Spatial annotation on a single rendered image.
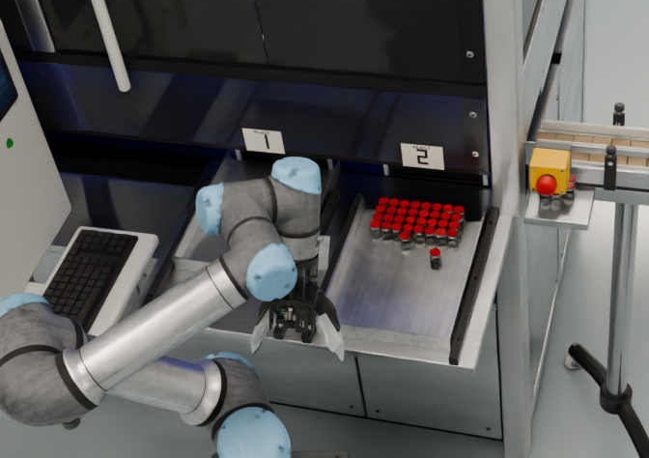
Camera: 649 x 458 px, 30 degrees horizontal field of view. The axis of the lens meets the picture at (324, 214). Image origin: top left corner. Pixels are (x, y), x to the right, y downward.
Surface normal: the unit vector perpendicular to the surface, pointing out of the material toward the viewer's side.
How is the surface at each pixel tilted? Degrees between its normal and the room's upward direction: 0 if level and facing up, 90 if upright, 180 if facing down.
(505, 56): 90
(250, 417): 8
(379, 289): 0
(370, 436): 0
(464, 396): 90
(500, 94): 90
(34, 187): 90
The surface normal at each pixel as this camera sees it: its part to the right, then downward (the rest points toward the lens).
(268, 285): 0.37, 0.61
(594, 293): -0.13, -0.72
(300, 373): -0.29, 0.69
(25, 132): 0.95, 0.11
